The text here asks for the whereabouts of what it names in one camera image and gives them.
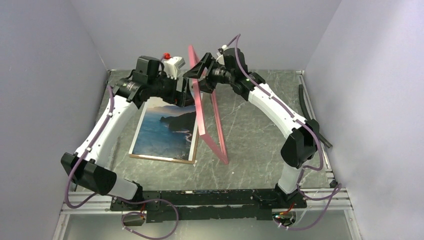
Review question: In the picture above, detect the seascape photo print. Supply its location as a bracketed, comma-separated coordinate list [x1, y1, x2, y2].
[131, 97, 199, 162]

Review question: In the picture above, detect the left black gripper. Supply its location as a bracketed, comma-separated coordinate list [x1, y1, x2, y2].
[148, 71, 196, 108]

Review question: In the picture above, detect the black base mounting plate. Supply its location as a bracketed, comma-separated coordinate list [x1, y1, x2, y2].
[110, 188, 307, 223]

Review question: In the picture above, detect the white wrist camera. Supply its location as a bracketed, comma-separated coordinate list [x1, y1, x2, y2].
[162, 52, 185, 80]
[217, 45, 229, 58]

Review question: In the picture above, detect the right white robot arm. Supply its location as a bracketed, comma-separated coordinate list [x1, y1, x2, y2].
[183, 46, 319, 208]

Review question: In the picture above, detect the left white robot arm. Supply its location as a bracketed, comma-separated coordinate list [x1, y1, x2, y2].
[60, 55, 194, 210]

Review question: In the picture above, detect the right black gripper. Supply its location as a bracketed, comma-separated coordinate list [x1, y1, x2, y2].
[183, 53, 235, 94]

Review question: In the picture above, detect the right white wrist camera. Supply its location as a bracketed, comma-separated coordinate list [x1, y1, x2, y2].
[217, 45, 229, 58]

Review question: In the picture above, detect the pink wooden picture frame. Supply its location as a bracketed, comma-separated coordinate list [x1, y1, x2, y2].
[187, 44, 230, 166]

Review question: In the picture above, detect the black foam tube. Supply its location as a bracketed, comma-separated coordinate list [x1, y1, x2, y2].
[298, 84, 333, 149]

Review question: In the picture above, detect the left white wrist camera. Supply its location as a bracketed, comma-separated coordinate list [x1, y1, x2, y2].
[162, 52, 185, 80]

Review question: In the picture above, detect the brown backing board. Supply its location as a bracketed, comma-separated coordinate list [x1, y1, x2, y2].
[129, 102, 201, 165]

